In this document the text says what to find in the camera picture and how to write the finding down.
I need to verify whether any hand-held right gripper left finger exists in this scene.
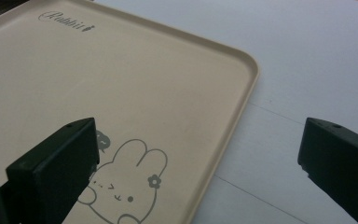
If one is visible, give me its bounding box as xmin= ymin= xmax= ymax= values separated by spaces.
xmin=0 ymin=117 xmax=101 ymax=224

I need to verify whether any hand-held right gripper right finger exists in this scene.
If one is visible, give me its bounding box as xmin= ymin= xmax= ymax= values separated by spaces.
xmin=296 ymin=117 xmax=358 ymax=224

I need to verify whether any beige tray with rabbit print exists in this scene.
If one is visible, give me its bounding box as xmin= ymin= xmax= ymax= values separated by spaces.
xmin=0 ymin=0 xmax=260 ymax=224

